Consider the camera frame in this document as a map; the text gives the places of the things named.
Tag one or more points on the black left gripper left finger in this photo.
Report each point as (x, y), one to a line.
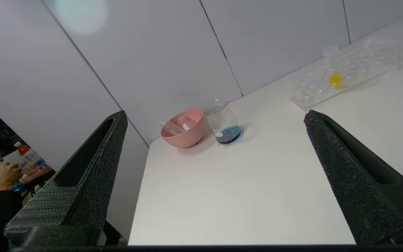
(93, 175)

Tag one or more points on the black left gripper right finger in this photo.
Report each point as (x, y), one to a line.
(357, 182)

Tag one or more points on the test tube with blue pigment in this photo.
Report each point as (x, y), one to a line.
(171, 127)

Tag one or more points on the clear acrylic tube rack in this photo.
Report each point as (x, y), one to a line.
(313, 87)

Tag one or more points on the test tube with yellow pigment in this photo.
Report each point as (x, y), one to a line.
(335, 78)

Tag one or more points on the brown wooden side table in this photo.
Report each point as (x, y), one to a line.
(39, 175)

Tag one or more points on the red bottle with white cap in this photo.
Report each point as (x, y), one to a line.
(25, 149)

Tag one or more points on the pink plastic bowl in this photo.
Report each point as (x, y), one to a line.
(187, 138)

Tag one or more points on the clear glass beaker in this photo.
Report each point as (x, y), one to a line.
(227, 134)

